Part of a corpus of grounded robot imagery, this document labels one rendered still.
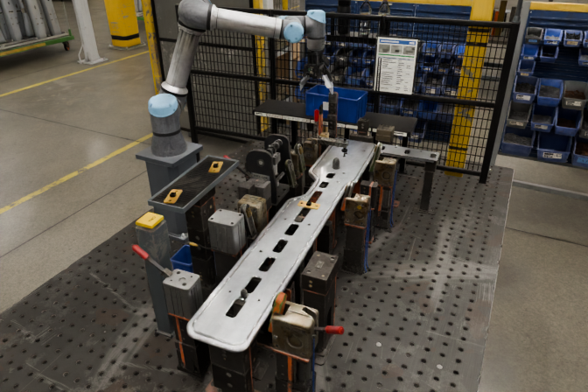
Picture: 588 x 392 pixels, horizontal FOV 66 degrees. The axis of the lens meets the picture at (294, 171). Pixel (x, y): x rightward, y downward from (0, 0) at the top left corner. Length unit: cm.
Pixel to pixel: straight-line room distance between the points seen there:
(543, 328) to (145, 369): 212
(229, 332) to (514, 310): 205
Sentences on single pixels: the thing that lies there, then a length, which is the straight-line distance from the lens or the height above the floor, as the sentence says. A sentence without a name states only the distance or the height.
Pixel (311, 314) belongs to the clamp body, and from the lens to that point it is 124.
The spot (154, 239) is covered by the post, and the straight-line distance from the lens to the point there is 145.
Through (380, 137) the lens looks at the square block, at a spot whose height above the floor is 102.
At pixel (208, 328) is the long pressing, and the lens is 130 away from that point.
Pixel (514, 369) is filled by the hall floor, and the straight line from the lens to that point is 269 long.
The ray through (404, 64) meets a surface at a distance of 251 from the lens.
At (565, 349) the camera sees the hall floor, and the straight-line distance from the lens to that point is 290.
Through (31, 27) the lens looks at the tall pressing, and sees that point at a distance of 965.
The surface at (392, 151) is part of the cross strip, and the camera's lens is 222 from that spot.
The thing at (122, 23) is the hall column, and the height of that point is 48.
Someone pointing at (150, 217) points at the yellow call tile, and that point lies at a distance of 147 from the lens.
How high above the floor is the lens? 193
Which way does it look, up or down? 28 degrees down
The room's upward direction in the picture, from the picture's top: 1 degrees counter-clockwise
